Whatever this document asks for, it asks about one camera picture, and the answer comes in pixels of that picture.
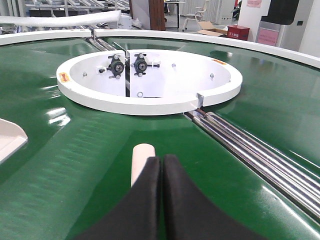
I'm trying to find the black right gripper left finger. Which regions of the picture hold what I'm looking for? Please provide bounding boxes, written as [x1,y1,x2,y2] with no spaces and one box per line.
[75,156,162,240]

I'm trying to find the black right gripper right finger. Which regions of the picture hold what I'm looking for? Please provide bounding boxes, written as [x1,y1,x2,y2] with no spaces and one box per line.
[162,154,263,240]

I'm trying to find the pink hand broom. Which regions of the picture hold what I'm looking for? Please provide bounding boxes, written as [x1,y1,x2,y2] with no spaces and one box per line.
[130,143,156,187]

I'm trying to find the pink plastic dustpan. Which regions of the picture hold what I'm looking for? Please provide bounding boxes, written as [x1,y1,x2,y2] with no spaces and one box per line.
[0,118,28,164]

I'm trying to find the white outer conveyor rim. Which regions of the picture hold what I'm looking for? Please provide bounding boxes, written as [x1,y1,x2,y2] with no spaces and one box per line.
[0,29,320,69]

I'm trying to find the chrome roller bars right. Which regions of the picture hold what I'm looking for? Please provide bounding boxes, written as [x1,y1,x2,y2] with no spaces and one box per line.
[185,108,320,223]

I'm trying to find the chrome roller bars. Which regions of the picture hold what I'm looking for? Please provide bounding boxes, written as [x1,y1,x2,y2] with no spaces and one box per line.
[185,108,320,223]
[85,36,117,51]

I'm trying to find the chrome roller bars rear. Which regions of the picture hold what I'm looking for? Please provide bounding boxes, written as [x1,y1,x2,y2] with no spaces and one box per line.
[85,36,117,51]

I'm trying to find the open cardboard box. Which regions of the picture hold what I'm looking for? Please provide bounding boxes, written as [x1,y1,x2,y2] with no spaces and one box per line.
[197,21,228,37]

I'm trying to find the red box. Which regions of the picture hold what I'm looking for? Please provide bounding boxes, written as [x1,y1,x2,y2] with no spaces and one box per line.
[226,24,250,41]

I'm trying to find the brown wooden pillar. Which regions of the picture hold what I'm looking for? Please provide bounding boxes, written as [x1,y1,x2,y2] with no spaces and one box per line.
[148,0,166,31]

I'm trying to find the white chair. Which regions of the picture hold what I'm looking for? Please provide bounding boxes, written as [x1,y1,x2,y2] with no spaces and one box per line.
[182,0,210,32]

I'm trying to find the white foam roll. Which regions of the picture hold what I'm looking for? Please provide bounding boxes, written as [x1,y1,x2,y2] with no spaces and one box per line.
[0,10,121,27]

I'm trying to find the black water dispenser machine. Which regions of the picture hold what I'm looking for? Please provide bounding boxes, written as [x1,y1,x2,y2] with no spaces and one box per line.
[255,0,299,47]

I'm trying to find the white inner conveyor ring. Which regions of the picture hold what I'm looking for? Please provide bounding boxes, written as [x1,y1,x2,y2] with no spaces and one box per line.
[56,48,243,116]

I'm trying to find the left black bearing mount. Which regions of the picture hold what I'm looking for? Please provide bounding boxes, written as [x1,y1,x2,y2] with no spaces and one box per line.
[97,54,125,79]

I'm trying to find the black bearing mount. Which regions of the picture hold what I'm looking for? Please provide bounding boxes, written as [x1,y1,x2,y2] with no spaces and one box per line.
[133,53,160,77]
[97,54,125,79]

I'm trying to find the right black bearing mount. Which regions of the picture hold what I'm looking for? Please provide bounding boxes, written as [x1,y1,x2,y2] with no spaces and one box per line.
[133,53,160,77]

